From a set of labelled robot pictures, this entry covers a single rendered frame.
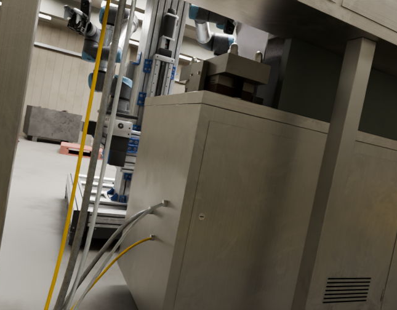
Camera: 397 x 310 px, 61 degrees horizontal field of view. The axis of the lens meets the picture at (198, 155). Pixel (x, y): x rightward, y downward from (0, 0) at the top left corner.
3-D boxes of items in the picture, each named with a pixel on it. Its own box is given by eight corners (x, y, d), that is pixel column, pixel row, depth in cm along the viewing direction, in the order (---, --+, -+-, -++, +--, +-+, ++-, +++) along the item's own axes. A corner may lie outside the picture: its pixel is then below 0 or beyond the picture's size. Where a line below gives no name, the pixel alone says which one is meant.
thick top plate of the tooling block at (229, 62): (212, 90, 144) (215, 77, 144) (267, 84, 108) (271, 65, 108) (178, 82, 138) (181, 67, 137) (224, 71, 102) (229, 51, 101)
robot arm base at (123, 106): (103, 110, 215) (106, 95, 214) (127, 115, 221) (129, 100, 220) (106, 110, 201) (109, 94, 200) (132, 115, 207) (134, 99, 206)
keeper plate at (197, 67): (191, 94, 123) (197, 64, 123) (202, 93, 114) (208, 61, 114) (185, 93, 122) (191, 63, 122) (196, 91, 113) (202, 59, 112)
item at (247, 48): (228, 87, 141) (236, 43, 140) (259, 83, 120) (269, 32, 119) (226, 87, 141) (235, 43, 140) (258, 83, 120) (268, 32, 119)
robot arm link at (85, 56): (98, 61, 179) (101, 41, 179) (77, 58, 180) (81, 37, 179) (103, 64, 187) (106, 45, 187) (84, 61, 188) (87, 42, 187)
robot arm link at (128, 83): (127, 98, 204) (131, 75, 203) (105, 93, 204) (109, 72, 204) (132, 100, 216) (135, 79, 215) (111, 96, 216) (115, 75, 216)
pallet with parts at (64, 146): (122, 158, 754) (125, 141, 752) (132, 164, 668) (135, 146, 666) (57, 149, 695) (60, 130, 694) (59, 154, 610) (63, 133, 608)
